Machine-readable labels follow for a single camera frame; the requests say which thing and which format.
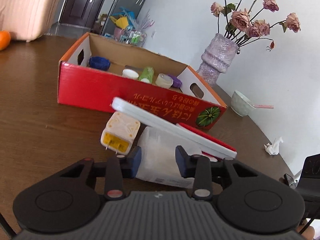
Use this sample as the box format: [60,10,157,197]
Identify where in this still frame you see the white bottle cap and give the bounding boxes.
[122,69,139,80]

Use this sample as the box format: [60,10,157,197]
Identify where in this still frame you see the blue and yellow toys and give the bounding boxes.
[109,7,138,30]

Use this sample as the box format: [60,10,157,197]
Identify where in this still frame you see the rack of small bottles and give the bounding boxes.
[120,27,147,46]

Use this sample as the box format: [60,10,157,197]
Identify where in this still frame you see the red cardboard box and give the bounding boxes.
[58,32,228,130]

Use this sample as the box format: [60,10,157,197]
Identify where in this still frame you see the dried pink roses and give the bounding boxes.
[206,0,301,53]

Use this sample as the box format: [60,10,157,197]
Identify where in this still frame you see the orange mandarin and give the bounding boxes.
[0,31,11,51]

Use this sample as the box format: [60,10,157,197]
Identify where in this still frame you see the white translucent plastic bottle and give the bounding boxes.
[135,126,218,189]

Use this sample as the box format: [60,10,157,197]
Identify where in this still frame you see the purple bottle cap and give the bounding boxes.
[167,74,183,88]

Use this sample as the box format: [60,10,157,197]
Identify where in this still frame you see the pale green bowl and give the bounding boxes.
[230,90,257,117]

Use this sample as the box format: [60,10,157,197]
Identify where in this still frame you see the crumpled white tissue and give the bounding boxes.
[264,137,284,155]

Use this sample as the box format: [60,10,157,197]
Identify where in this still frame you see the white power adapter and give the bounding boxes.
[100,111,141,155]

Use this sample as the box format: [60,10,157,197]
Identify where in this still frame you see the white and red case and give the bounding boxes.
[111,97,237,163]

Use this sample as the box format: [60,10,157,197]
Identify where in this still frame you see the translucent tape roll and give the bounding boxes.
[155,73,173,88]

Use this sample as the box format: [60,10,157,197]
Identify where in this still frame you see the pink hard suitcase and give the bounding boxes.
[0,0,65,43]

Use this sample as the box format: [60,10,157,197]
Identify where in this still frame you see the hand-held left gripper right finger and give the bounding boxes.
[175,145,267,202]

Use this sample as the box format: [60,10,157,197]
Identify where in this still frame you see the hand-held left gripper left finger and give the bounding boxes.
[59,146,142,200]

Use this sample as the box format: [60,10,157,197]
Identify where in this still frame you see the dark brown entrance door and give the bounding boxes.
[58,0,114,29]

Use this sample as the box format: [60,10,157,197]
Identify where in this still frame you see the small green bottle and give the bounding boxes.
[138,66,155,83]

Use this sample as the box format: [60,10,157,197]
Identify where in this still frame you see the white feather decoration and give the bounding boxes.
[135,11,155,34]

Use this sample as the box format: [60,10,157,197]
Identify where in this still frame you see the lilac ceramic vase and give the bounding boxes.
[196,33,239,87]

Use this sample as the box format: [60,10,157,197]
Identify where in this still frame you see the blue bottle cap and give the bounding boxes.
[89,56,111,71]

